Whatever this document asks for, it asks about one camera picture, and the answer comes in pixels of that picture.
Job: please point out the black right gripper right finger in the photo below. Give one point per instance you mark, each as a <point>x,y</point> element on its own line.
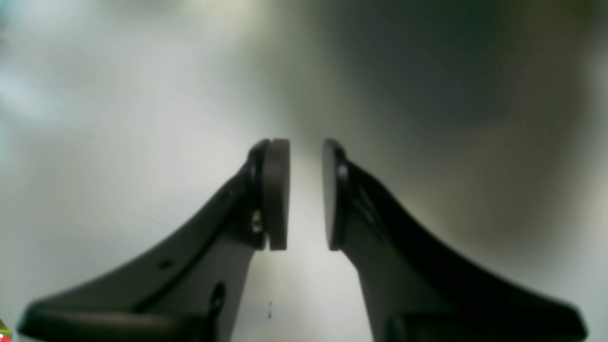
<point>416,288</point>

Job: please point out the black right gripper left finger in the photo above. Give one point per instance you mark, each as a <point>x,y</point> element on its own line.
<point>188,287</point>

